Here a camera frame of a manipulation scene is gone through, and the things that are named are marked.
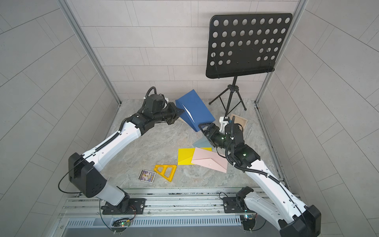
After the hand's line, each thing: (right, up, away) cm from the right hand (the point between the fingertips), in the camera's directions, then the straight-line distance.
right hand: (199, 130), depth 69 cm
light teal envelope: (+2, -10, +25) cm, 27 cm away
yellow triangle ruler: (-20, -26, +13) cm, 35 cm away
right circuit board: (+23, -42, -1) cm, 47 cm away
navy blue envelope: (-2, +8, +5) cm, 10 cm away
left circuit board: (-33, -41, -4) cm, 53 cm away
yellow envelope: (-8, -18, +20) cm, 28 cm away
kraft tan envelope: (-9, +6, +1) cm, 11 cm away
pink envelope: (+6, -18, +15) cm, 25 cm away
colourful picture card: (-29, -26, +10) cm, 40 cm away
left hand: (-5, +10, +5) cm, 13 cm away
